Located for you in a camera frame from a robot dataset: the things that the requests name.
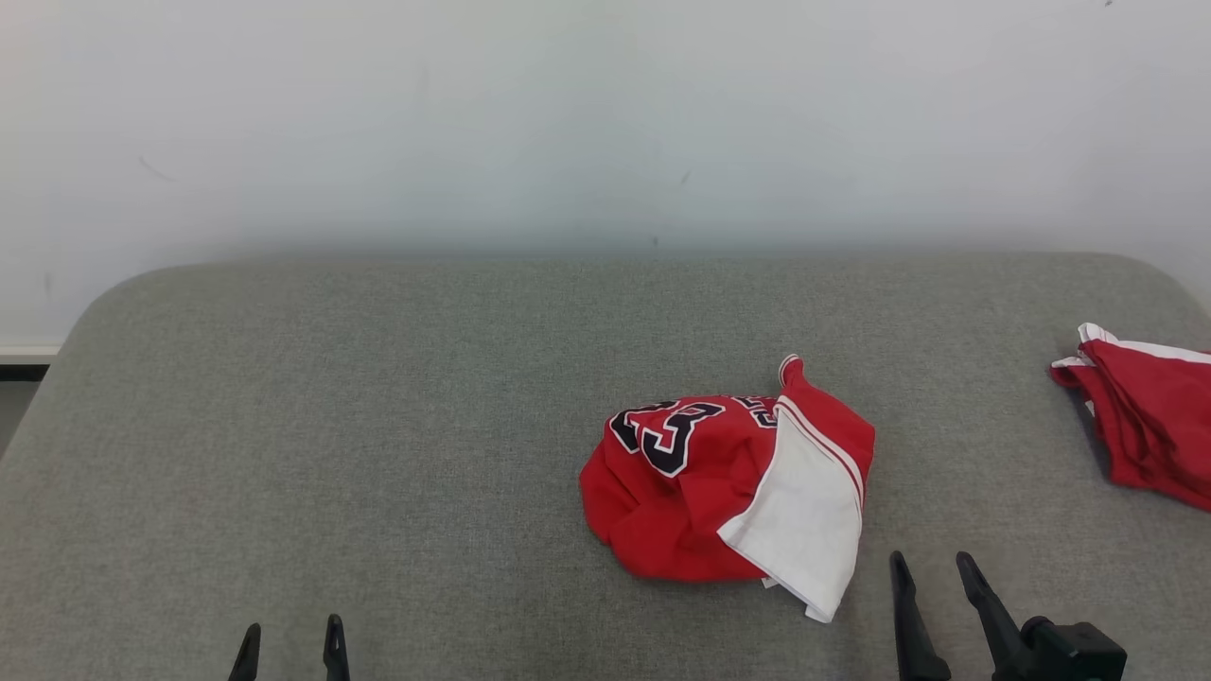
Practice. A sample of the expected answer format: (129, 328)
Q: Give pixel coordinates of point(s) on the white wall baseboard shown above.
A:
(26, 353)

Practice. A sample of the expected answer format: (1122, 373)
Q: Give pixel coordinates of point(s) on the red shorts white stripe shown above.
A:
(1154, 426)

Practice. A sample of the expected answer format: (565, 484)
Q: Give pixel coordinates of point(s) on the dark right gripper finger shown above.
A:
(913, 634)
(998, 634)

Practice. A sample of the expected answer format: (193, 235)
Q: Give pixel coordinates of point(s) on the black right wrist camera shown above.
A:
(1079, 654)

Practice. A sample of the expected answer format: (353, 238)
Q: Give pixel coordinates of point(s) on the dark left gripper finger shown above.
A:
(248, 657)
(336, 653)

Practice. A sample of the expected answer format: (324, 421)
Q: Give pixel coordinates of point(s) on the red white number jersey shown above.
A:
(681, 511)

